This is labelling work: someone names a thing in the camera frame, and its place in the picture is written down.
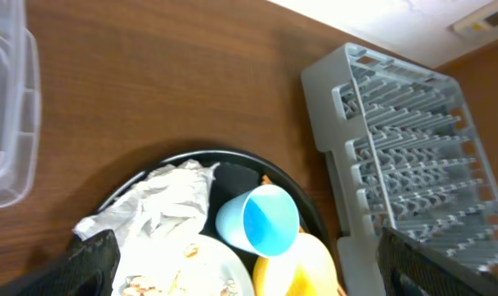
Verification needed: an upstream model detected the blue plastic cup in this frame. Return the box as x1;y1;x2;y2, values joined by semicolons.
215;184;300;257

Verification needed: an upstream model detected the white napkin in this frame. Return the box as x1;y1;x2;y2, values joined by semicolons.
73;160;219;247

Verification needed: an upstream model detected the grey dishwasher rack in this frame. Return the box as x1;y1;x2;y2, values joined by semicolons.
301;43;498;295

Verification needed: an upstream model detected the wooden chopstick upper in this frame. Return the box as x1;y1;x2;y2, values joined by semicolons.
261;175;272;185

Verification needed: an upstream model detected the clear plastic waste bin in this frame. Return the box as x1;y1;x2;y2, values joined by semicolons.
0;0;42;208

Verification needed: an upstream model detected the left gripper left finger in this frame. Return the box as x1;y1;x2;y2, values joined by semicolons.
0;230;120;296

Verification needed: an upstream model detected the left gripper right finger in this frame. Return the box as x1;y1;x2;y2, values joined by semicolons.
377;228;498;296

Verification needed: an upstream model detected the grey plate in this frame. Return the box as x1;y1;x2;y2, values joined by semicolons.
111;234;256;296

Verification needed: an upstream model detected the food scraps pile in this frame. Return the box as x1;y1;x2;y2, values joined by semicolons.
122;243;239;296

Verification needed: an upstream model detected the yellow plastic bowl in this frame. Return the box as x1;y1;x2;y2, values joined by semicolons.
252;233;339;296

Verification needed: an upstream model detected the round black serving tray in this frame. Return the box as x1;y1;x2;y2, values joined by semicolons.
94;148;330;248

